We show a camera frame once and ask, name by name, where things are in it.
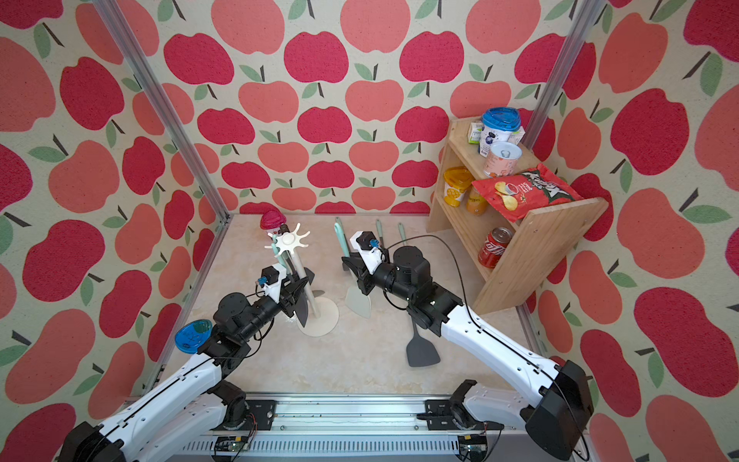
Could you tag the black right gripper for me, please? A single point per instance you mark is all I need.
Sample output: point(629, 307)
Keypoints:
point(363, 271)

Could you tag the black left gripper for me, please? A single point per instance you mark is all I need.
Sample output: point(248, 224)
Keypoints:
point(288, 299)

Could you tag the white utensil rack stand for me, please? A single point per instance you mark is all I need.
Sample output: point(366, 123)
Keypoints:
point(323, 312)

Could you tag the grey slotted utensil mint handle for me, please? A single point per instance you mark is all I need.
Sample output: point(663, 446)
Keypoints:
point(421, 353)

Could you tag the beige spatula mint handle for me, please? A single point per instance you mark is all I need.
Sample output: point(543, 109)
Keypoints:
point(401, 230)

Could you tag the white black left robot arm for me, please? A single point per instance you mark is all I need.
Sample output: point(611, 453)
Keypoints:
point(198, 397)

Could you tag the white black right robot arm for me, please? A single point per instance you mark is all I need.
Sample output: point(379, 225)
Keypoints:
point(554, 403)

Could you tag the pink lid yogurt cup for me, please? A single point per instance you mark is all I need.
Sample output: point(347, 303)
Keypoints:
point(274, 223)

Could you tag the blue plastic bowl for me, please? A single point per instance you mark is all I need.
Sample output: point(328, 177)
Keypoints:
point(191, 337)

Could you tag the red cola can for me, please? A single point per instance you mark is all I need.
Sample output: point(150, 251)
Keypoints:
point(495, 245)

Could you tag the orange schweppes can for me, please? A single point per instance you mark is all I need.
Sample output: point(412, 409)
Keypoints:
point(476, 204)

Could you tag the yellow mango cup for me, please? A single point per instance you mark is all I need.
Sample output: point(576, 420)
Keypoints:
point(457, 181)

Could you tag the wooden shelf unit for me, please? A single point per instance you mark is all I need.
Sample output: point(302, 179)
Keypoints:
point(540, 241)

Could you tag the red chips bag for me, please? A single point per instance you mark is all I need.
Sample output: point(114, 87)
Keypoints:
point(514, 196)

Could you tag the pink tin can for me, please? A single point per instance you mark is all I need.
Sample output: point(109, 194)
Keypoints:
point(502, 159)

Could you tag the small green white carton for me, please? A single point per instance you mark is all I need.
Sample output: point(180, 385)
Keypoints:
point(475, 132)

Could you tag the blue lid yogurt tub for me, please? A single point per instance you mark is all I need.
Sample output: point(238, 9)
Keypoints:
point(500, 124)

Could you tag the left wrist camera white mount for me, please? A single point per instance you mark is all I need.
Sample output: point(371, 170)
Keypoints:
point(270, 281)

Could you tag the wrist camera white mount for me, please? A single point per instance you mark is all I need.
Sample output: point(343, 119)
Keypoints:
point(270, 281)
point(366, 245)

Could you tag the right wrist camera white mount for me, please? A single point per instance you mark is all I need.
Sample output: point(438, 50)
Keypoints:
point(366, 245)

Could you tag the aluminium corner post left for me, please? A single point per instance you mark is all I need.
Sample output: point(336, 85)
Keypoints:
point(125, 38)

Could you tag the aluminium corner post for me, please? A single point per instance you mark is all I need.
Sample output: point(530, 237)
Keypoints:
point(125, 38)
point(583, 22)

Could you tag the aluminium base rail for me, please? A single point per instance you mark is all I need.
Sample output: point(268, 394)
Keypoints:
point(323, 427)

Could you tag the aluminium corner post right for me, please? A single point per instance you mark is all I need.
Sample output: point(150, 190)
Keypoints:
point(583, 22)

